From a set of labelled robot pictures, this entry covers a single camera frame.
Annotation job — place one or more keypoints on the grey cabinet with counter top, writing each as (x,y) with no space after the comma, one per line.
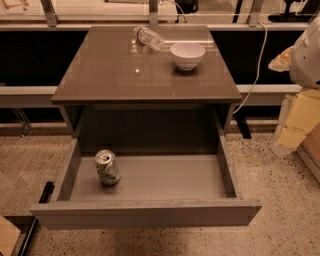
(131,99)

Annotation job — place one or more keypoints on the metal railing frame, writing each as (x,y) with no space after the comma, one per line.
(56,12)

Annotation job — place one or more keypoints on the open grey top drawer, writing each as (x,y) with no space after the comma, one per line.
(154,191)

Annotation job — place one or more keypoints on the white ceramic bowl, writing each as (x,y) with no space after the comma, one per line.
(187,55)

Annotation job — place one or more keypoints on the silver green 7up can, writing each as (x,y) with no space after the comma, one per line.
(107,167)

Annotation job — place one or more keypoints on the cardboard piece on floor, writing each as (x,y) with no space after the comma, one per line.
(9,235)

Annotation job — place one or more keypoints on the clear plastic water bottle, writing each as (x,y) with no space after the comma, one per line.
(148,37)

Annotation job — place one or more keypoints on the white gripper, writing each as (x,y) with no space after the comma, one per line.
(307,63)

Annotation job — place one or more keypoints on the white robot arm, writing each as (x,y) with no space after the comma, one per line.
(309,148)

